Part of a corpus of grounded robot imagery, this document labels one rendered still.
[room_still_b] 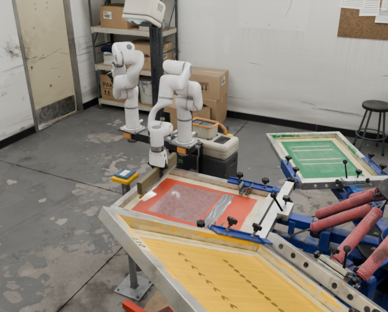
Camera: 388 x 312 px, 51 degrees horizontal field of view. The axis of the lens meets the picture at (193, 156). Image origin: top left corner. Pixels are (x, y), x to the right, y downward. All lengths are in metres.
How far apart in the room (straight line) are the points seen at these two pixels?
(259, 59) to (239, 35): 0.43
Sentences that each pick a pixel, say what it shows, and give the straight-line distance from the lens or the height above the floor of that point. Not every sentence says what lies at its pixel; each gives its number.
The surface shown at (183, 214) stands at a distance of 2.28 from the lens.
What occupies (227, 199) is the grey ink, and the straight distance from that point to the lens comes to 2.40.
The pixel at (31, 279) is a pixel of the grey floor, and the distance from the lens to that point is 3.52.
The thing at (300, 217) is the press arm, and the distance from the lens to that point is 2.17.
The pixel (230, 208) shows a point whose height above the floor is 0.96.
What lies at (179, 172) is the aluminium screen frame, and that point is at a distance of 2.63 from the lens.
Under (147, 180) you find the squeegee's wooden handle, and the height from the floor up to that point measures 1.13.
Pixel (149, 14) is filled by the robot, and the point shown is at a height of 1.94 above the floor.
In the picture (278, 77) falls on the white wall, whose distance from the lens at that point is 5.96.
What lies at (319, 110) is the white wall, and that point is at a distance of 5.96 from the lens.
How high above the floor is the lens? 2.23
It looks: 26 degrees down
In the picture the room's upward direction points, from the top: straight up
